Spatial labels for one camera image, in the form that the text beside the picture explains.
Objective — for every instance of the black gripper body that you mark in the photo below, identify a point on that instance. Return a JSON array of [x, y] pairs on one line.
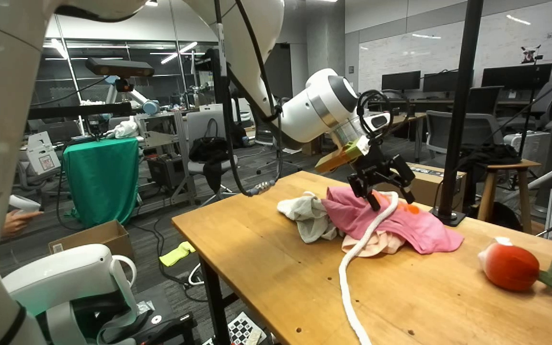
[[376, 168]]

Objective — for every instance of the white towel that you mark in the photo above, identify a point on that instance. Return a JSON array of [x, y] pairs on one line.
[[308, 216]]

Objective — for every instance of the red green plush tomato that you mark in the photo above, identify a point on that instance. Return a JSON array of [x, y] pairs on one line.
[[512, 266]]

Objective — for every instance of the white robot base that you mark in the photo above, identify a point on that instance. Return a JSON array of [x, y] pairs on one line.
[[78, 295]]

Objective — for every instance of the person hand holding controller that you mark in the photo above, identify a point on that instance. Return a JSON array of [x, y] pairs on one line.
[[17, 220]]

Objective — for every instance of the cardboard box beside table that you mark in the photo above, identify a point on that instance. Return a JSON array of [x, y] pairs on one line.
[[427, 184]]

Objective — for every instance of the pink cloth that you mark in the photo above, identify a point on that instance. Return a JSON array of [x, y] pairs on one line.
[[406, 224]]

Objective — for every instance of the black vertical pole stand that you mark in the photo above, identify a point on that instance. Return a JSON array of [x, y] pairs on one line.
[[471, 21]]

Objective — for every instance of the checkerboard calibration card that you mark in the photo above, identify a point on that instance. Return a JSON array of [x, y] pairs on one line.
[[243, 329]]

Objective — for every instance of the green draped cloth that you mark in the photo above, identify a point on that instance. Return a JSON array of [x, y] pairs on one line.
[[101, 178]]

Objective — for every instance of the cardboard box on floor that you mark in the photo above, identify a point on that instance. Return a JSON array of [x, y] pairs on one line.
[[111, 233]]

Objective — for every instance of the white handheld controller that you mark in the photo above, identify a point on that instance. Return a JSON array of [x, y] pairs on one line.
[[23, 203]]

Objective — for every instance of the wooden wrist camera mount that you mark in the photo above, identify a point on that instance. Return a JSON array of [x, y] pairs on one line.
[[349, 153]]

